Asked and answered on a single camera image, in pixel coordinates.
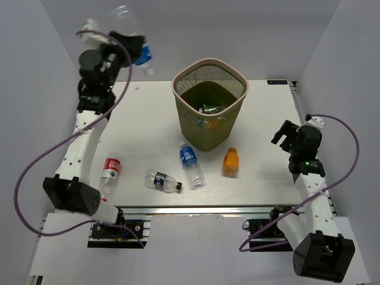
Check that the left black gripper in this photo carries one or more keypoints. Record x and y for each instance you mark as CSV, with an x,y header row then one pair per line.
x,y
134,44

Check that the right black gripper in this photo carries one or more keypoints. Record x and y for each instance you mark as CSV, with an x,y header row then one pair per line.
x,y
288,129

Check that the blue label bottle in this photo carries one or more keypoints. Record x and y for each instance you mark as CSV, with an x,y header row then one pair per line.
x,y
132,35
191,165

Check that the orange juice bottle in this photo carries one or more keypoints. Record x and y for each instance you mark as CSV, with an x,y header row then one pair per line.
x,y
231,162
211,123

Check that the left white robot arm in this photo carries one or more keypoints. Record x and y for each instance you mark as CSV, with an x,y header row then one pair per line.
x,y
69,189

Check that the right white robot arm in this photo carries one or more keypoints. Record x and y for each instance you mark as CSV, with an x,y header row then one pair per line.
x,y
320,250

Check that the green bottle in bin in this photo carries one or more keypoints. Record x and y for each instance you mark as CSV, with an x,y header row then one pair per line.
x,y
210,109

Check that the green mesh waste bin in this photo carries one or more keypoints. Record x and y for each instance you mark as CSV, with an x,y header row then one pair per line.
x,y
209,81

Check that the blue bottle in bin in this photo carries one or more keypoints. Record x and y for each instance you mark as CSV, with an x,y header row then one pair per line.
x,y
199,122

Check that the right blue table label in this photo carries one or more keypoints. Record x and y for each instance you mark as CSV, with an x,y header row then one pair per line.
x,y
277,82

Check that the red label water bottle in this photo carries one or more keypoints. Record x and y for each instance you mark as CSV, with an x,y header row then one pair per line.
x,y
109,178

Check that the black cap cola bottle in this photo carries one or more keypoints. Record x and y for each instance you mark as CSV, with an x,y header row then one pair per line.
x,y
160,181

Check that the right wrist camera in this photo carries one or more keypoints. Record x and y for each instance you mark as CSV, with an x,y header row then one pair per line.
x,y
314,121

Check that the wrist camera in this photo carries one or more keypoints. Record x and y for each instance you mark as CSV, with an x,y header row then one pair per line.
x,y
314,121
92,40

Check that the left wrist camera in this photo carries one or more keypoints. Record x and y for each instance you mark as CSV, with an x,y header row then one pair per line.
x,y
92,40

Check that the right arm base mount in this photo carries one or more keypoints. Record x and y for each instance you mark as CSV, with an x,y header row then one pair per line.
x,y
268,237

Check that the aluminium table frame rail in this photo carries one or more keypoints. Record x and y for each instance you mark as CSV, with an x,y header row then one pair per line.
x,y
192,210

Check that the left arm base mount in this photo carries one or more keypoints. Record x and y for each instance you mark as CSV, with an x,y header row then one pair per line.
x,y
107,237

